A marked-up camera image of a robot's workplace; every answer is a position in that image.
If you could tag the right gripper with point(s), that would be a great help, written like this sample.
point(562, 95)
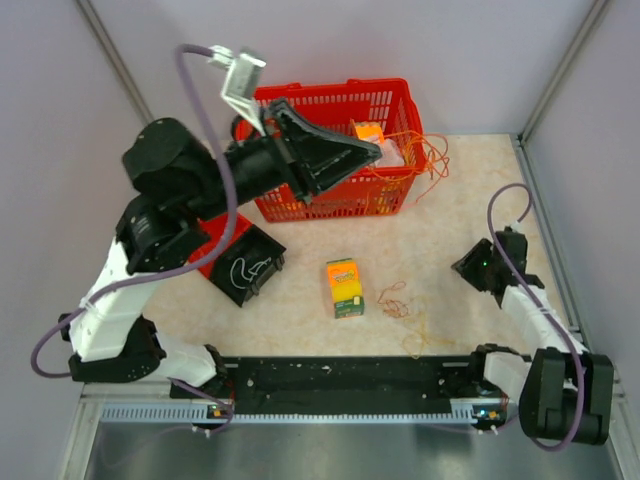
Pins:
point(466, 266)

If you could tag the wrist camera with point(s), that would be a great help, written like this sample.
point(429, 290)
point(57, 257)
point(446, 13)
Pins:
point(516, 226)
point(243, 71)

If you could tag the red plastic shopping basket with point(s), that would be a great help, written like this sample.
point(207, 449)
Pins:
point(371, 191)

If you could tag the aluminium frame rail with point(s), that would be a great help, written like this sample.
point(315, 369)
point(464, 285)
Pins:
point(176, 405)

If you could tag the sponge daddy package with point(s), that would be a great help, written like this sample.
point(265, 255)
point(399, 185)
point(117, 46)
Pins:
point(345, 288)

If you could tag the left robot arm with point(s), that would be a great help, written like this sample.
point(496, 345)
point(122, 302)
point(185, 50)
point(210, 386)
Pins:
point(180, 185)

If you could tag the clear packet in basket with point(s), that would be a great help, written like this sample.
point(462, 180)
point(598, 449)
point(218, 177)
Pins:
point(391, 156)

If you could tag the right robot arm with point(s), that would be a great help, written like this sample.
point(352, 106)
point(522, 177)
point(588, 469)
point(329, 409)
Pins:
point(561, 389)

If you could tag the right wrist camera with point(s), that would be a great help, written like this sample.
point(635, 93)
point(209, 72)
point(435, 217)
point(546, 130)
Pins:
point(516, 226)

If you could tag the orange sponge pack in basket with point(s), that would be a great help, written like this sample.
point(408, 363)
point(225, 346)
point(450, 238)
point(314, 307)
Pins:
point(371, 132)

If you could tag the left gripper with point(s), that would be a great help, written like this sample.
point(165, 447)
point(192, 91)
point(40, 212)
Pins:
point(289, 127)

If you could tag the black plastic bin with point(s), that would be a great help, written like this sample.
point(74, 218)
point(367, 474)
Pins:
point(242, 269)

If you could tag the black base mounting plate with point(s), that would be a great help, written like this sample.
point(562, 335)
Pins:
point(385, 385)

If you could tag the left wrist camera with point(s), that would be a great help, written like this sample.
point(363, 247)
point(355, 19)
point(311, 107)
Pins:
point(243, 71)

